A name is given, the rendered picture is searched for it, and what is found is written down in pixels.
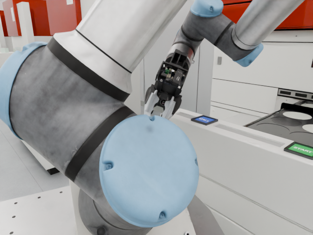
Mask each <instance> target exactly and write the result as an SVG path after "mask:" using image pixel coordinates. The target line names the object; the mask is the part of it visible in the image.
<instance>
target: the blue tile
mask: <svg viewBox="0 0 313 235"><path fill-rule="evenodd" d="M195 120H198V121H201V122H204V123H208V122H210V121H213V120H214V119H210V118H207V117H200V118H197V119H195Z"/></svg>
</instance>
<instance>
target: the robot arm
mask: <svg viewBox="0 0 313 235"><path fill-rule="evenodd" d="M186 1H187V0H96V1H95V2H94V4H93V5H92V7H91V8H90V9H89V11H88V12H87V13H86V15H85V16H84V18H83V19H82V21H81V22H80V23H79V25H78V26H77V28H76V29H75V30H73V31H71V32H63V33H55V34H54V35H53V37H52V38H51V40H50V41H49V43H48V42H43V41H36V42H32V43H29V44H26V45H24V46H23V50H22V51H21V52H20V51H18V50H16V51H15V52H14V53H13V54H11V55H10V56H9V57H8V59H7V60H6V61H5V62H4V64H3V65H2V66H1V68H0V119H1V120H2V121H3V122H4V123H5V124H6V125H7V126H8V127H9V128H10V130H11V132H12V133H13V134H14V135H15V136H16V137H18V138H19V139H21V140H24V141H25V142H26V143H27V144H29V145H30V146H31V147H32V148H33V149H35V150H36V151H37V152H38V153H39V154H40V155H41V156H42V157H44V158H45V159H46V160H47V161H48V162H49V163H51V164H52V165H53V166H54V167H55V168H56V169H58V170H59V171H60V172H61V173H62V174H64V175H65V176H66V177H68V178H69V179H70V180H71V181H73V182H74V183H75V184H76V185H77V186H78V187H79V188H80V191H79V197H78V208H79V213H80V217H81V220H82V222H83V224H84V225H85V227H86V228H87V230H88V231H89V232H90V233H91V234H92V235H146V234H147V233H149V232H150V231H151V229H152V228H153V227H157V226H161V225H163V224H165V223H167V222H169V221H170V220H172V219H173V218H174V217H176V216H177V215H179V214H180V213H181V212H183V211H184V210H185V209H186V208H187V206H188V205H189V204H190V202H191V200H192V199H193V197H194V194H195V192H196V189H197V185H198V179H199V167H198V162H197V155H196V152H195V149H194V147H193V145H192V143H191V141H190V140H189V138H188V137H187V135H186V134H185V133H184V132H183V131H182V130H181V129H180V128H179V127H178V126H177V125H176V124H174V123H173V122H171V121H169V119H170V118H171V117H172V116H173V115H174V114H175V113H176V112H177V110H178V109H179V107H180V105H181V102H182V99H181V98H182V95H180V93H181V91H182V90H181V89H182V87H183V84H184V82H185V79H186V77H187V74H188V71H189V68H190V67H191V64H194V62H195V61H194V60H193V59H194V56H195V54H196V51H197V49H198V47H199V45H200V44H201V42H202V40H203V39H204V38H205V39H206V40H208V41H209V42H210V43H212V44H213V45H214V46H216V47H217V48H218V49H220V50H221V51H222V52H224V53H225V54H226V55H227V56H229V57H230V58H231V59H232V60H233V61H234V62H236V63H238V64H239V65H241V66H242V67H247V66H249V65H250V64H251V63H252V62H253V61H254V60H255V59H256V58H257V57H258V55H259V54H260V53H261V52H262V50H263V48H264V46H263V44H262V43H261V42H262V41H263V40H264V39H265V38H266V37H267V36H268V35H269V34H270V33H271V32H272V31H273V30H274V29H275V28H276V27H277V26H279V25H280V24H281V23H282V22H283V21H284V20H285V19H286V18H287V17H288V16H289V15H290V14H291V13H292V12H293V11H294V10H295V9H296V8H297V7H298V6H299V5H300V4H301V3H302V2H303V1H304V0H252V2H251V3H250V5H249V6H248V8H247V9H246V10H245V12H244V13H243V15H242V16H241V18H240V19H239V20H238V22H237V23H236V24H235V23H234V22H233V21H231V20H230V19H229V18H228V17H226V16H225V15H224V14H222V10H223V7H224V5H223V2H222V1H221V0H195V1H194V3H193V5H192V6H191V7H190V10H189V12H188V14H187V16H186V18H185V20H184V22H183V24H182V26H181V28H180V29H179V30H178V32H177V35H176V37H175V40H174V42H173V44H172V46H171V48H170V50H169V52H168V54H167V56H166V60H165V61H163V62H162V64H161V66H160V68H159V70H158V72H157V74H156V78H155V81H156V82H155V85H153V84H152V85H151V86H150V87H149V88H148V89H147V91H146V95H145V102H144V114H143V115H137V114H136V113H134V111H132V110H131V109H130V108H129V107H127V106H126V105H125V104H124V102H125V100H126V99H127V98H128V97H129V95H130V94H131V92H132V85H131V73H132V72H133V71H134V70H135V68H136V67H137V66H138V64H139V63H140V62H141V60H142V59H143V58H144V57H145V55H146V54H147V53H148V51H149V50H150V49H151V47H152V46H153V45H154V43H155V42H156V41H157V39H158V38H159V37H160V35H161V34H162V33H163V31H164V30H165V29H166V28H167V26H168V25H169V24H170V23H171V21H172V20H173V19H174V17H175V16H176V14H177V13H178V12H179V11H180V9H181V8H182V7H183V5H184V4H185V3H186ZM163 65H165V67H163ZM156 106H160V107H162V108H163V110H164V111H163V112H162V114H161V117H160V116H157V115H154V116H151V114H152V113H153V110H154V107H156Z"/></svg>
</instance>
